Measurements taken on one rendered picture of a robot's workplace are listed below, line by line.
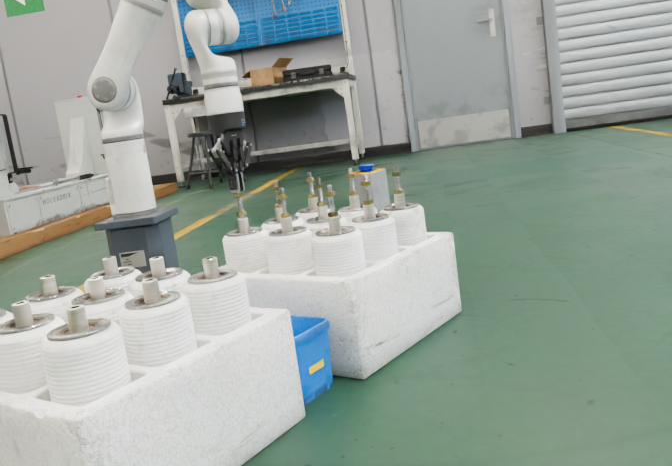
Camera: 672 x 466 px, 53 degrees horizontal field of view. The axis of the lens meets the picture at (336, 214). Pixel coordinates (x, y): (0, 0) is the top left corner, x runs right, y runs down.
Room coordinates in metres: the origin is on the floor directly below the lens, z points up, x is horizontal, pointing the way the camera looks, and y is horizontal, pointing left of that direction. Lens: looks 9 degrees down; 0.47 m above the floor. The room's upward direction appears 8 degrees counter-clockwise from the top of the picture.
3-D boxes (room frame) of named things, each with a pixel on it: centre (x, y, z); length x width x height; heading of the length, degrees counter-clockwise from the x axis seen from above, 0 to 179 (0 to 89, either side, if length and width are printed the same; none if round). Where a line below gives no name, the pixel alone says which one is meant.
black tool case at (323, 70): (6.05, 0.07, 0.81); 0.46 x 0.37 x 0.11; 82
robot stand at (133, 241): (1.56, 0.45, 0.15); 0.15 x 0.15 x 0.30; 82
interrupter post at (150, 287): (0.91, 0.27, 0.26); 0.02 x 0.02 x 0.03
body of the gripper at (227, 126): (1.39, 0.19, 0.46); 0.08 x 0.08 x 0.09
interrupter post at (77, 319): (0.81, 0.33, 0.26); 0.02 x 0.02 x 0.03
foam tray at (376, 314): (1.41, 0.03, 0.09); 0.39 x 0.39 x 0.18; 52
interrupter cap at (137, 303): (0.91, 0.27, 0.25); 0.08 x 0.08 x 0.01
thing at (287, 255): (1.32, 0.10, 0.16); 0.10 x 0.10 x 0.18
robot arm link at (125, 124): (1.56, 0.45, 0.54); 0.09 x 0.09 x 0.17; 85
